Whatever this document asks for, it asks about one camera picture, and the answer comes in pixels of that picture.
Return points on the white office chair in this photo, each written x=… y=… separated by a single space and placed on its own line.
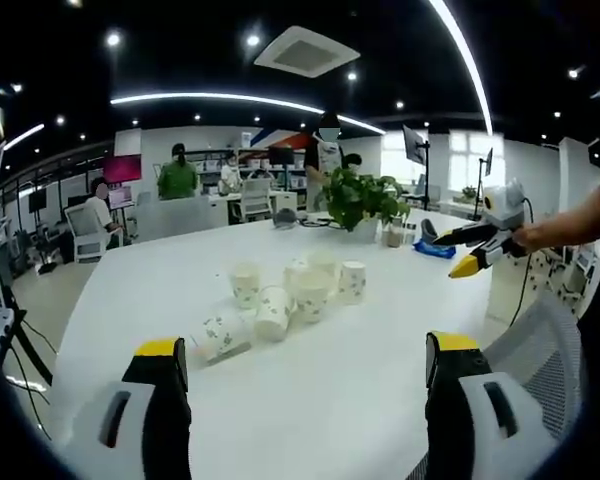
x=256 y=197
x=82 y=235

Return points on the white table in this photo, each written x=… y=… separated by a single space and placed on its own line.
x=330 y=390

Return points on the clear cup with brown drink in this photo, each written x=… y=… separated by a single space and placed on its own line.
x=392 y=237

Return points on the curved ceiling light strip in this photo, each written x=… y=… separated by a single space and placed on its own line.
x=220 y=97
x=467 y=65

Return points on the blue packet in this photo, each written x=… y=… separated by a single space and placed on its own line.
x=435 y=250

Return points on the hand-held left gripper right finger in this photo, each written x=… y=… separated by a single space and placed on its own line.
x=450 y=425

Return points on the grey curved holder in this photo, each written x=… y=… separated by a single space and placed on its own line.
x=428 y=230

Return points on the green potted plant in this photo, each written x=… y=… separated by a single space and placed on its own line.
x=360 y=197

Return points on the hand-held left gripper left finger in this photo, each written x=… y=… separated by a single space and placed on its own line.
x=167 y=425

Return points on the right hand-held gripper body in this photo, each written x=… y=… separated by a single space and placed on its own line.
x=502 y=207

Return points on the person's right hand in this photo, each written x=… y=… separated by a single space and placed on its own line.
x=527 y=239

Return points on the ceiling air conditioner vent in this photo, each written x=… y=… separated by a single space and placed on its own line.
x=307 y=52

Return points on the grey round device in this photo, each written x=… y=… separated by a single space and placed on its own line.
x=285 y=219

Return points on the grey mesh office chair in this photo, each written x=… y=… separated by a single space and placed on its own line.
x=545 y=360

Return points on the pink wall screen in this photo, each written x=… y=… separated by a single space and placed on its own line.
x=122 y=168

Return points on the black monitor on stand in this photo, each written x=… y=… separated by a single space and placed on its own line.
x=487 y=165
x=416 y=145

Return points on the group of floral paper cups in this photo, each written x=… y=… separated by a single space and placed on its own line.
x=280 y=305

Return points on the black tripod stand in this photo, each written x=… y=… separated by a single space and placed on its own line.
x=15 y=340

